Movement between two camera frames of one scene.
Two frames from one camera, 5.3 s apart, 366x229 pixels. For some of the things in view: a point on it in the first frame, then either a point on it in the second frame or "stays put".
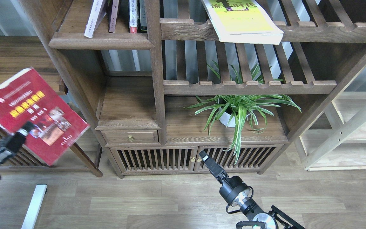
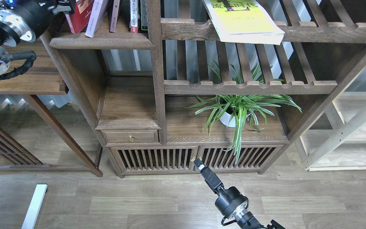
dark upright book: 143,16 stays put
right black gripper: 233,190 → 232,204
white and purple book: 98,11 stays put
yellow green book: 243,21 stays put
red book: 28,97 → 78,20
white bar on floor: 29,221 stays put
